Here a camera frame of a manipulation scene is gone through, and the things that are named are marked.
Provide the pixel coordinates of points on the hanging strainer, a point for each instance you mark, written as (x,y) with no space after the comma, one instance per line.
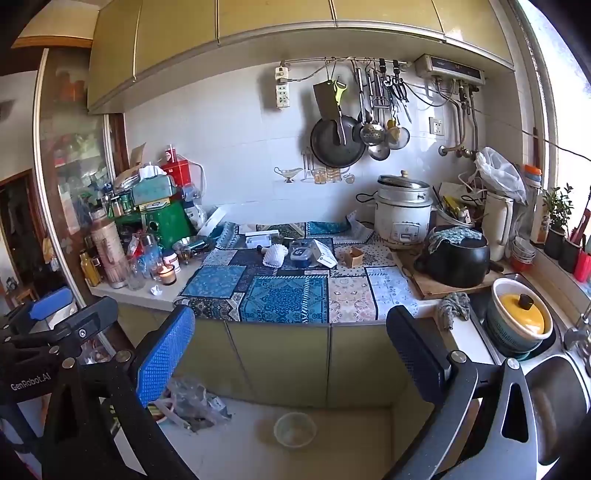
(397,135)

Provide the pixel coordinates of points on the yellow lidded ceramic pot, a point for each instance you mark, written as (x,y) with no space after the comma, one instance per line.
(517,319)

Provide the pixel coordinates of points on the white tissue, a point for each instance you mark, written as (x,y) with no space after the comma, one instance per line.
(273,256)

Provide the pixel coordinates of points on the hanging metal ladle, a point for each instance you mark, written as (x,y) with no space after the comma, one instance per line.
(379,149)

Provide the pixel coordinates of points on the sink faucet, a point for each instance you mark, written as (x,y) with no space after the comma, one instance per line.
(577,338)

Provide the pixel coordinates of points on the white electric rice cooker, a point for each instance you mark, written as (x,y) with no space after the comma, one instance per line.
(402,208)

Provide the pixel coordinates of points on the pink thermos bottle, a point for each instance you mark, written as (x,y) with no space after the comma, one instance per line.
(105,237)

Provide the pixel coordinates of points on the green box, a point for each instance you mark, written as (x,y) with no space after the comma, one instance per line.
(168,224)

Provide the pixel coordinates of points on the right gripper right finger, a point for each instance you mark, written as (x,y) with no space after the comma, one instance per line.
(422,352)

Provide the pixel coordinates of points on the white plastic trash bin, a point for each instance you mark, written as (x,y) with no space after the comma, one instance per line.
(295,430)

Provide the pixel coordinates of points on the white plastic bag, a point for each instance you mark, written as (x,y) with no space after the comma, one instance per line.
(500,175)

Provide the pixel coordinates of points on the hanging cleaver knife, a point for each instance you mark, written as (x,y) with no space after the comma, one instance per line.
(329,107)

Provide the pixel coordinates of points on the black hanging frying pan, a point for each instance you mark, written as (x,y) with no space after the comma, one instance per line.
(329,150)

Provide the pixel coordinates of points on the clear plastic bag on floor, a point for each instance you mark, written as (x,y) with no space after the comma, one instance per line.
(189,405)

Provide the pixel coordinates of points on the white power strip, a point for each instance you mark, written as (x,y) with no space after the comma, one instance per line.
(282,78)

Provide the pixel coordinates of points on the glass display cabinet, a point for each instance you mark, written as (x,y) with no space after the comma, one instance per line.
(72,159)

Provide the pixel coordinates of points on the potted green plant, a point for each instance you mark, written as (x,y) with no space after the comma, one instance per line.
(559,208)

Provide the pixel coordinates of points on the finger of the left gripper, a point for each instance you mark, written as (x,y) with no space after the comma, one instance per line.
(50,304)

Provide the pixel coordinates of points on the blue patchwork counter cloth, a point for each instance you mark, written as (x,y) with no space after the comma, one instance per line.
(232,284)

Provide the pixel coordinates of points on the grey dish rag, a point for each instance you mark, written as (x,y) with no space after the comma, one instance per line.
(454,306)

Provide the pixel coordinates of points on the upper yellow cabinets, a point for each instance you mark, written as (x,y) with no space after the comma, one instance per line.
(143,49)

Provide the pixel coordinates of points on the white flat box on counter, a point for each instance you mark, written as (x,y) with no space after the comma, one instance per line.
(261,238)

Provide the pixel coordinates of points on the white electric kettle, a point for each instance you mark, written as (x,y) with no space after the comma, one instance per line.
(496,223)

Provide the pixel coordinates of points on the blue round container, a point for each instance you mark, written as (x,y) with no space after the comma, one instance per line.
(301,255)

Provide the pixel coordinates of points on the white blue carton box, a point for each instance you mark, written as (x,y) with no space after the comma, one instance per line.
(322,254)

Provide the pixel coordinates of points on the wooden cutting board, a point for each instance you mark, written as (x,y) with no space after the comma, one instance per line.
(427,288)

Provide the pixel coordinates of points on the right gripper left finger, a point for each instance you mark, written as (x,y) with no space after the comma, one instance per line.
(159,352)

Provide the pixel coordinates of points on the stack of small bowls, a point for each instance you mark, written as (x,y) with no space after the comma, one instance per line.
(522,254)

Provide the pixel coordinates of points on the red box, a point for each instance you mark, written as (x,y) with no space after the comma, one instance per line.
(176,166)

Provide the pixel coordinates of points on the wall water heater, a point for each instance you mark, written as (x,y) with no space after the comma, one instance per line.
(428,66)

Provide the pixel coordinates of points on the small brown cardboard box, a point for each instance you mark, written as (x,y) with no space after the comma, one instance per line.
(354,257)

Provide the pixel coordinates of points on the black clay pot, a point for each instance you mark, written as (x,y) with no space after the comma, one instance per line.
(456,256)

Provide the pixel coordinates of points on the teal tissue box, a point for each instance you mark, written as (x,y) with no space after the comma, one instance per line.
(153,189)

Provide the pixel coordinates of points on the candle jar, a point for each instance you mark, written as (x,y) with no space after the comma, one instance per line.
(166,275)

